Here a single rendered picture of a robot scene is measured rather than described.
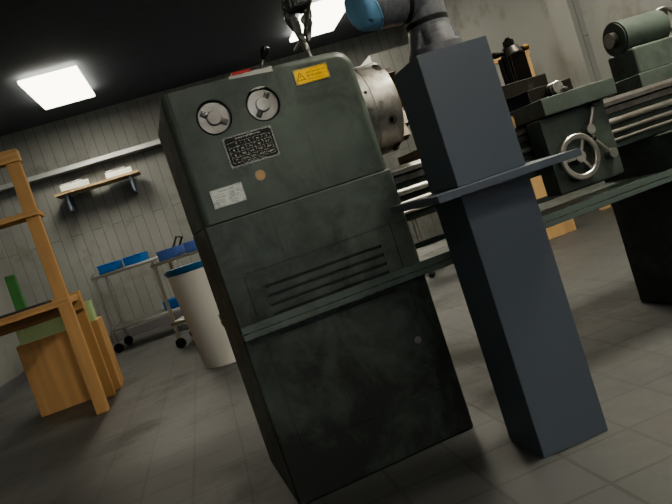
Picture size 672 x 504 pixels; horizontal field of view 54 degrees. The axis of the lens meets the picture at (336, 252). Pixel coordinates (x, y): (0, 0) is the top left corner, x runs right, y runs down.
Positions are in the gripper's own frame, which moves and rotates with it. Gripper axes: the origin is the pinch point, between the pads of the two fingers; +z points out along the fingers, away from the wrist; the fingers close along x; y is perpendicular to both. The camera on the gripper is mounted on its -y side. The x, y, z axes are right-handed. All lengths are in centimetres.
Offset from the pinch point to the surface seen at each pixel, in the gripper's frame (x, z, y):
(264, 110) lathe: -23.8, 20.9, 13.7
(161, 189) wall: -16, -49, -737
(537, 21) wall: 359, -58, -356
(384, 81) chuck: 20.6, 20.3, 2.3
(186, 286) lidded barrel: -49, 72, -261
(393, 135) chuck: 19.2, 37.7, -1.2
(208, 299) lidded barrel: -38, 86, -256
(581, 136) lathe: 75, 58, 17
